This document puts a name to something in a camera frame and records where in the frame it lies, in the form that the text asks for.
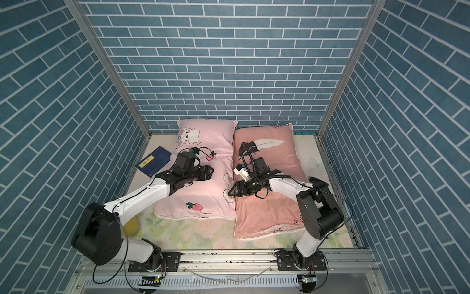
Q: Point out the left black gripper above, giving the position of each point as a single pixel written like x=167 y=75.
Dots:
x=207 y=175

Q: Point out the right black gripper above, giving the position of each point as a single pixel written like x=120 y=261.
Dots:
x=239 y=191

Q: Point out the light pink cartoon pillow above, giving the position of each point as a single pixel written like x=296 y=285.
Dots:
x=204 y=154

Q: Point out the salmon pink feather pillow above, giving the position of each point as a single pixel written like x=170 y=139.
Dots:
x=268 y=213

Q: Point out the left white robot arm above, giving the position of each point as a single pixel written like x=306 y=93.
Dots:
x=100 y=234

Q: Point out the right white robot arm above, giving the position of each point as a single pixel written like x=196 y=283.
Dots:
x=320 y=212

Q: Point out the dark blue notebook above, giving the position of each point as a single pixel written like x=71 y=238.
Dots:
x=154 y=162

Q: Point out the floral table mat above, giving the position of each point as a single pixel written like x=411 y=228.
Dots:
x=220 y=233

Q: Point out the yellow pen cup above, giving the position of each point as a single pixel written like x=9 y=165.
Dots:
x=132 y=227

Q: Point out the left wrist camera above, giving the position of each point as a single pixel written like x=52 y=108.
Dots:
x=186 y=161

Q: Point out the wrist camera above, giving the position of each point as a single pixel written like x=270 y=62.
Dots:
x=186 y=161
x=256 y=169

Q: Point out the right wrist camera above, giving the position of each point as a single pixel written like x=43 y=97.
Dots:
x=256 y=169

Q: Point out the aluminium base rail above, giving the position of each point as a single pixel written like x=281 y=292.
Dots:
x=251 y=271

